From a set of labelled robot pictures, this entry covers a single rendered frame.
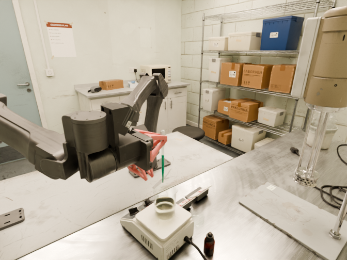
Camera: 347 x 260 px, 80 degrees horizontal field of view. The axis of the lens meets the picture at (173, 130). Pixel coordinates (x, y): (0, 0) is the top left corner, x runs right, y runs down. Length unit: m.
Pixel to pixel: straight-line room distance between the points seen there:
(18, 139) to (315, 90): 0.69
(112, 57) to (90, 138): 3.22
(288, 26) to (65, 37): 2.71
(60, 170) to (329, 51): 0.64
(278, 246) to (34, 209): 0.80
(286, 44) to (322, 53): 1.98
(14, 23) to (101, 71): 1.13
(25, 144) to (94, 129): 0.16
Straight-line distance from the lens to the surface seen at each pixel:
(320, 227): 0.85
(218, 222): 0.75
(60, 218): 0.84
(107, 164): 0.40
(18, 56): 3.29
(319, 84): 0.64
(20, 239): 0.83
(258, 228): 0.77
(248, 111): 2.77
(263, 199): 0.87
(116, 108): 0.39
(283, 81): 2.59
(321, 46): 0.66
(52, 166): 0.43
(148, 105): 0.92
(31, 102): 3.35
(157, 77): 0.87
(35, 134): 0.48
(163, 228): 0.60
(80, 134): 0.37
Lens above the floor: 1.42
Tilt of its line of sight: 21 degrees down
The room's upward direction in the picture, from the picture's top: straight up
